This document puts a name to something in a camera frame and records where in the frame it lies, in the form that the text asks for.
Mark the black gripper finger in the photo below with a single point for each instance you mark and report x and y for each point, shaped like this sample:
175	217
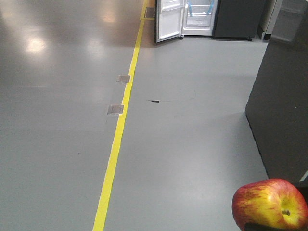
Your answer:
259	227

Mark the red yellow apple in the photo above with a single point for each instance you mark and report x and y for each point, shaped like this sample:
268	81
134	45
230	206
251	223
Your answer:
274	202

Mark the grey fridge with open door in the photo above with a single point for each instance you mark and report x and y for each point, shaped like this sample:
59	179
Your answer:
215	18

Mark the silver floor socket plate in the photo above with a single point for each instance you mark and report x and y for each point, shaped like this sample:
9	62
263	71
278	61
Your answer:
124	78
115	109

